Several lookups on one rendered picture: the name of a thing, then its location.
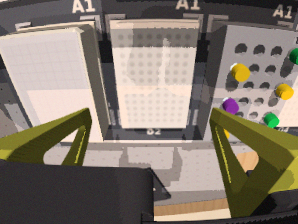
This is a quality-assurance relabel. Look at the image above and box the grey rack with round holes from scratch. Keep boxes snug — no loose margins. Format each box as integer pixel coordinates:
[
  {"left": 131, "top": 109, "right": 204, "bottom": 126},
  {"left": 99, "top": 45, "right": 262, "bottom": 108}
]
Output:
[{"left": 196, "top": 20, "right": 298, "bottom": 141}]

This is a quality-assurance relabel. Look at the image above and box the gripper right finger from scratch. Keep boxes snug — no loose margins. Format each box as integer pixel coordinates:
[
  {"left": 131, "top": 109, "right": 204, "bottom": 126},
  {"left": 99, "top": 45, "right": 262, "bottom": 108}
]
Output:
[{"left": 209, "top": 107, "right": 298, "bottom": 217}]

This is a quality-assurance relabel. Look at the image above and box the white well plate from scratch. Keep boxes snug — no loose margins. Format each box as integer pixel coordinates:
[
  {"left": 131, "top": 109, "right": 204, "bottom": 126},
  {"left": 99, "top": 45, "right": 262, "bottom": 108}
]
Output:
[
  {"left": 110, "top": 19, "right": 199, "bottom": 128},
  {"left": 276, "top": 76, "right": 298, "bottom": 127}
]

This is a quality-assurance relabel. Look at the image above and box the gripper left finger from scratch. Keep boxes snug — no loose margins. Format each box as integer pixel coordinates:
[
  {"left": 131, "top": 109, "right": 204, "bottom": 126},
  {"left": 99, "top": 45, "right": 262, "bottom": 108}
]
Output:
[{"left": 0, "top": 107, "right": 92, "bottom": 166}]

